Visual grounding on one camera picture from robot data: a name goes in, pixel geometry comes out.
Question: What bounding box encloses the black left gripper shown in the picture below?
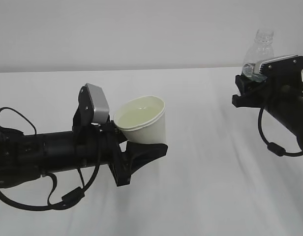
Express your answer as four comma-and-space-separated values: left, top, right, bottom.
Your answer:
72, 86, 168, 186

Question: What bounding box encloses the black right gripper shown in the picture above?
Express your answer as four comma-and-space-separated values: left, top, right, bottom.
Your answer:
232, 56, 303, 108

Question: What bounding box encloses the white paper cup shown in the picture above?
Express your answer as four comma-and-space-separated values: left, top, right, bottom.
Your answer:
113, 95, 167, 144

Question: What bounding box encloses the clear water bottle green label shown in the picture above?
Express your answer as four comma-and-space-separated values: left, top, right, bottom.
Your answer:
242, 28, 274, 82

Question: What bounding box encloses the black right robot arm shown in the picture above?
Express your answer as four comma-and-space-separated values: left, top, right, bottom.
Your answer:
232, 55, 303, 157

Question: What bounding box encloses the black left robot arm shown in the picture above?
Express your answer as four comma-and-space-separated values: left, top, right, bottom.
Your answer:
0, 83, 168, 188

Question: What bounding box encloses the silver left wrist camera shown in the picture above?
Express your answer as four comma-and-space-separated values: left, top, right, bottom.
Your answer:
86, 83, 110, 124

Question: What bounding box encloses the black left camera cable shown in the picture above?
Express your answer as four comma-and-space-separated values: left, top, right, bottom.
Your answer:
0, 107, 100, 211

